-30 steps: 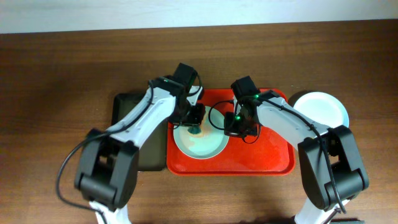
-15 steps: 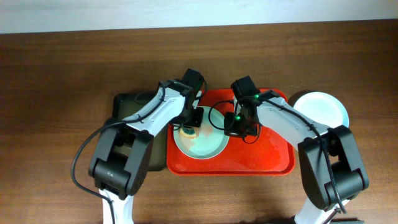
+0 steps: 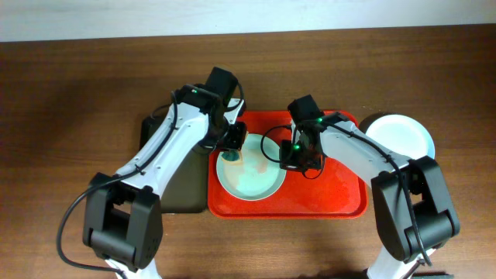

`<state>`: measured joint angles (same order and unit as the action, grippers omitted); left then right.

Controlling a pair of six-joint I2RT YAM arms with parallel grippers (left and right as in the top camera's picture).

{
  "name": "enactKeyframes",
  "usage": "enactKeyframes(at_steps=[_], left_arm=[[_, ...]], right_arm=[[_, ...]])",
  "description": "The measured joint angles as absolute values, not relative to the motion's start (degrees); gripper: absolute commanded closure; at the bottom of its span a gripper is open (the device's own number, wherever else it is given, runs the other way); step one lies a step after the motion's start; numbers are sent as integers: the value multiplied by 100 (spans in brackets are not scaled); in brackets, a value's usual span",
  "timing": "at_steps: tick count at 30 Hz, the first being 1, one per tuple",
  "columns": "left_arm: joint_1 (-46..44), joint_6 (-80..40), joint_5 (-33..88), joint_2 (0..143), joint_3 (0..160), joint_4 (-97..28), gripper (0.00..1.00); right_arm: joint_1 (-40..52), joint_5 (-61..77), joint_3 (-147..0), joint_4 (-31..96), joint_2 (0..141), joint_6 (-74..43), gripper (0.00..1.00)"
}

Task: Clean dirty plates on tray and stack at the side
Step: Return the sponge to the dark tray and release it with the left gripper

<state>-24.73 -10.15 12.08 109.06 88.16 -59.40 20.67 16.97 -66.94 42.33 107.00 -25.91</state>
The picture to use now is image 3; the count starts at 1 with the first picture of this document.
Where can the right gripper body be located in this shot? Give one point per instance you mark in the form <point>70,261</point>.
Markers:
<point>296,159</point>

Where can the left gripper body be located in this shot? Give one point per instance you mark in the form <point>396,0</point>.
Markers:
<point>235,136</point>

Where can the green yellow sponge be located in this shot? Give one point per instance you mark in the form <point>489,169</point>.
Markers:
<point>233,157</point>

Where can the pale green plate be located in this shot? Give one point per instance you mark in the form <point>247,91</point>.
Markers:
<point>252,177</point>

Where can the light blue plate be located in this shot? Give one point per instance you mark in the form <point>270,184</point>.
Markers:
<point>399,133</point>

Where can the white plate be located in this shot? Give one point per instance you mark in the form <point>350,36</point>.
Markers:
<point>430,146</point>

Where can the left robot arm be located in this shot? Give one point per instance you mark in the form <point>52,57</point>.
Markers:
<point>122,219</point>

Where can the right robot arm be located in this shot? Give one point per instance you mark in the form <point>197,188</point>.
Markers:
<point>414,212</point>

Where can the red plastic tray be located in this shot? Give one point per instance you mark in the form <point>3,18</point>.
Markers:
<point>334,193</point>

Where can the black plastic tray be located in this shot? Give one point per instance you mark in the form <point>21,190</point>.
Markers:
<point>186,192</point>

